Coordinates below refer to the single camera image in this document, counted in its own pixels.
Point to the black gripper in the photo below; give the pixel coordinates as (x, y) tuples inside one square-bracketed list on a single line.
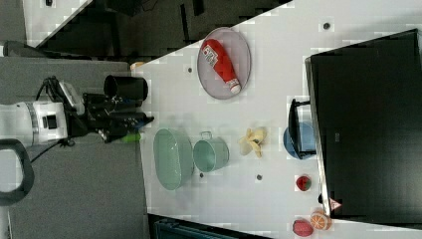
[(111, 117)]

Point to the plush peeled banana toy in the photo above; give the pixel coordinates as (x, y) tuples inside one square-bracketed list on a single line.
[(252, 141)]

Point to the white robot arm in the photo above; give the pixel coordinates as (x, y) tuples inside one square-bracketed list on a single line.
[(39, 122)]

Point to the black cylinder cup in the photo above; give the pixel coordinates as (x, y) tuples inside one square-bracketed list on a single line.
[(131, 88)]

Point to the green oval tub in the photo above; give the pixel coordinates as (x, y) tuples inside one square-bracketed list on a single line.
[(173, 159)]

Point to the teal crate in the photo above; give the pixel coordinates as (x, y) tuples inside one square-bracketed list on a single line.
[(171, 229)]

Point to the red ketchup bottle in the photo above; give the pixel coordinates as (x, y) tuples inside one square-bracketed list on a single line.
[(217, 57)]

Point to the blue plate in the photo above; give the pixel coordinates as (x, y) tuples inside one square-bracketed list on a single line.
[(307, 140)]

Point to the red fruit toy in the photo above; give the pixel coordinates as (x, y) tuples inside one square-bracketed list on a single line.
[(302, 228)]

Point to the orange slice toy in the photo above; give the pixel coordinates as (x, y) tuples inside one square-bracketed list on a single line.
[(320, 221)]

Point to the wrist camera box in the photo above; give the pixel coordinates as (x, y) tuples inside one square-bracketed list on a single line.
[(72, 97)]

